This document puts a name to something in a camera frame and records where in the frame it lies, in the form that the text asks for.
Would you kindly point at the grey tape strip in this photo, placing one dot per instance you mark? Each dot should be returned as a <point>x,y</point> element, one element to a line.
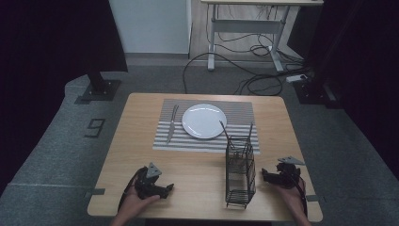
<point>95,191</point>
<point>313,198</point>

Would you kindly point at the white cabinet panel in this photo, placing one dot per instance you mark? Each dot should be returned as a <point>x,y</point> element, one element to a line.
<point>150,25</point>

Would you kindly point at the white power strip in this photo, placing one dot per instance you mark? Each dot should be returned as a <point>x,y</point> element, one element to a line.
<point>296,78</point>

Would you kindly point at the dark curtain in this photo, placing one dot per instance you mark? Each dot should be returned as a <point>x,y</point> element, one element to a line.
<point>47,62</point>
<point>360,62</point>

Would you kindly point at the black stand base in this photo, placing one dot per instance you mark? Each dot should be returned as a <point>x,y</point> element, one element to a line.
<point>315,92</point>
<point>100,89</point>

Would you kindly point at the person's right hand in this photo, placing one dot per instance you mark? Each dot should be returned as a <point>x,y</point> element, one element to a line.
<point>291,197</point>

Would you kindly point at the grey striped placemat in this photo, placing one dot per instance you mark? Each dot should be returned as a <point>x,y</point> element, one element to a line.
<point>241,109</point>

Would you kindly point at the person's left hand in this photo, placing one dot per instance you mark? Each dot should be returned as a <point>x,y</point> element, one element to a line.
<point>135,204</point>

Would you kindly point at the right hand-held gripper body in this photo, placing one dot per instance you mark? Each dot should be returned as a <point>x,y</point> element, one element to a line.
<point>286,175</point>

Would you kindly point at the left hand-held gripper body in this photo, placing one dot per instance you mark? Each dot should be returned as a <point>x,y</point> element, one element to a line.
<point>146,185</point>

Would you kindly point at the white round plate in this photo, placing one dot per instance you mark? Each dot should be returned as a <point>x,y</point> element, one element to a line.
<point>204,121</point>

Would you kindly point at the white desk with metal legs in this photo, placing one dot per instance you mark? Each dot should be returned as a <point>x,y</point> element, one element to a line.
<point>247,25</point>

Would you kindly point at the steel table knife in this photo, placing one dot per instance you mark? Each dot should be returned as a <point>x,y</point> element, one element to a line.
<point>172,125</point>

